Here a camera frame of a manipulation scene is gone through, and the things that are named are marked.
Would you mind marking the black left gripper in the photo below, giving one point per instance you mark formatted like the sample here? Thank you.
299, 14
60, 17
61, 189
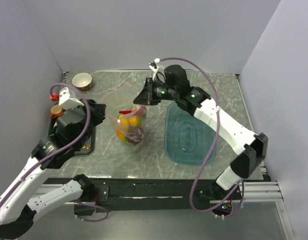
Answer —
98, 112

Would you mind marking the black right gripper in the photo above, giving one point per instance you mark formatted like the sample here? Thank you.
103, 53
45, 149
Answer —
146, 96

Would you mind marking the red chili pepper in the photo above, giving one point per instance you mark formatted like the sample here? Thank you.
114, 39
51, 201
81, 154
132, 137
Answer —
124, 112

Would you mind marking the yellow orange mango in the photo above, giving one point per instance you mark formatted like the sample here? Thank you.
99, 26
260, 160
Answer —
133, 121

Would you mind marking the clear zip top bag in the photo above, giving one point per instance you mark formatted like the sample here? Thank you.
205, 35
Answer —
119, 99

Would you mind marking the dark red apple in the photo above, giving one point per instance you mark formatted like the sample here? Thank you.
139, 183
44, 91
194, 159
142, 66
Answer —
135, 136

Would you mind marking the orange green mango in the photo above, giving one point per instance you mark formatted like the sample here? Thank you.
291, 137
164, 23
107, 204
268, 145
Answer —
121, 136

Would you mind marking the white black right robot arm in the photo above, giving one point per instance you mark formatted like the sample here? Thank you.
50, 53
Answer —
171, 83

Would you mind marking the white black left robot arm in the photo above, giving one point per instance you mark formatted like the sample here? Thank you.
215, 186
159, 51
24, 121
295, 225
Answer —
19, 208

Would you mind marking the small orange cup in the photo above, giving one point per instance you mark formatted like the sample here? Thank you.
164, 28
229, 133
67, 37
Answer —
56, 111

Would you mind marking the black rectangular tray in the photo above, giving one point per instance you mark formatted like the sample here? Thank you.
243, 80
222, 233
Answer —
90, 140

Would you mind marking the white bowl brown outside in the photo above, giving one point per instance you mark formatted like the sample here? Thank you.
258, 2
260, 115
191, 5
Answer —
82, 81

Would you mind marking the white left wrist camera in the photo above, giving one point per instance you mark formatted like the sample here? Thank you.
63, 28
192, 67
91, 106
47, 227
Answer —
68, 99

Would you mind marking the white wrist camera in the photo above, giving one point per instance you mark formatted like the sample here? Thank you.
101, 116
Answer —
157, 69
68, 99

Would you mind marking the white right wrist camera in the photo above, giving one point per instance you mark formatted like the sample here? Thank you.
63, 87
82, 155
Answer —
157, 69

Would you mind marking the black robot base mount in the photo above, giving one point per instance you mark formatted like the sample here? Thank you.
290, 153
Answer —
136, 194

